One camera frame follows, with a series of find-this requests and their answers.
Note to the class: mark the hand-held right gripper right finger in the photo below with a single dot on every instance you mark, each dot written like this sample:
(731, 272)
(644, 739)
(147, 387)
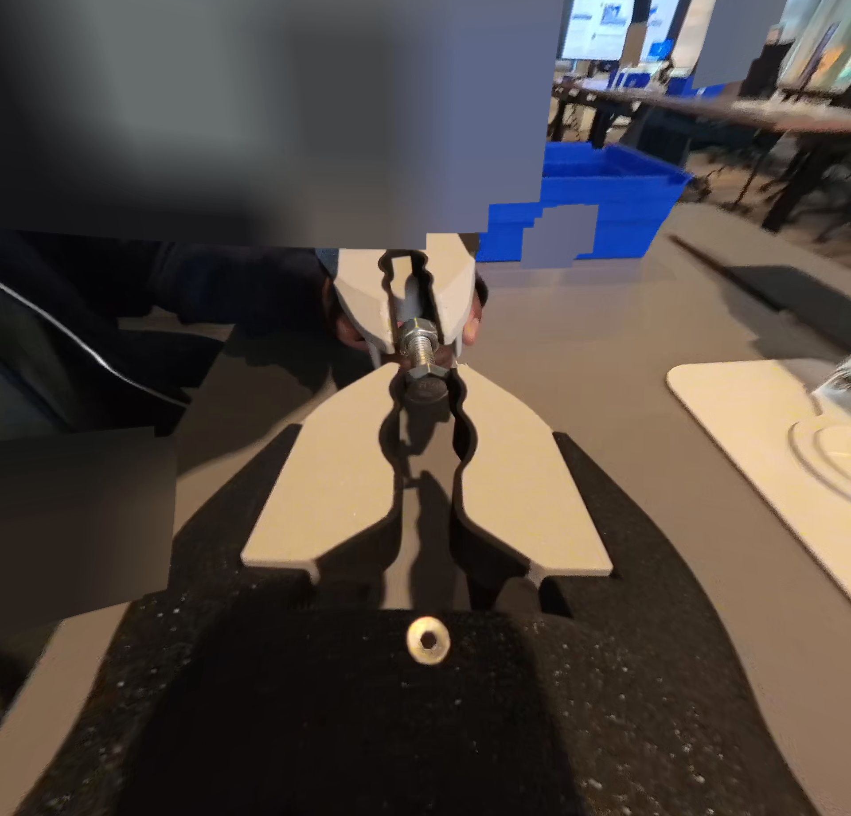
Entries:
(532, 490)

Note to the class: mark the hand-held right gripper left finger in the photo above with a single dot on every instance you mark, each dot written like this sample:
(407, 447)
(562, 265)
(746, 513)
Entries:
(332, 483)

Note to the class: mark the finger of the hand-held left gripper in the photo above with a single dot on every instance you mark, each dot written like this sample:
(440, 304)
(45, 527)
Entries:
(455, 284)
(362, 291)

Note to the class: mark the steel hex nut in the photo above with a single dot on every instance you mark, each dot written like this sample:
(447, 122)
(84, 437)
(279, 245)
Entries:
(407, 329)

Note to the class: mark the steel hex bolt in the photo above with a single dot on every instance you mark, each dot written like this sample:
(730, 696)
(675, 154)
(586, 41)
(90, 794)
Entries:
(429, 390)

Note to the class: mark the person's left forearm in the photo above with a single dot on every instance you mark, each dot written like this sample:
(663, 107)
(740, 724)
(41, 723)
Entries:
(252, 284)

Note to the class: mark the person's left hand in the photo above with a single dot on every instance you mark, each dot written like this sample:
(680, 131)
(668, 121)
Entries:
(346, 330)

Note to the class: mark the large blue plastic bin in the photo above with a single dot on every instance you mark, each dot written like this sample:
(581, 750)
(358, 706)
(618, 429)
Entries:
(618, 197)

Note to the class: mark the white sign stand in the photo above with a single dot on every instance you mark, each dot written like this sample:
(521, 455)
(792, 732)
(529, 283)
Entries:
(744, 417)

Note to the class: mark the small blue plastic bin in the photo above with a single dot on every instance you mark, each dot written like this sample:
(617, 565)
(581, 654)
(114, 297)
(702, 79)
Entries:
(685, 88)

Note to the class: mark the large display screen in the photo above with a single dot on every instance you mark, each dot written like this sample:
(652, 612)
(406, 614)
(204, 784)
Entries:
(598, 18)

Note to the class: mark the black flat panel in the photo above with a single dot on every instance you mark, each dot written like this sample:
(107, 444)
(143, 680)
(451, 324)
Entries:
(784, 291)

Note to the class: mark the dark long desk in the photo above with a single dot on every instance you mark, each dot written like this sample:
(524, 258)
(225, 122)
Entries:
(764, 114)

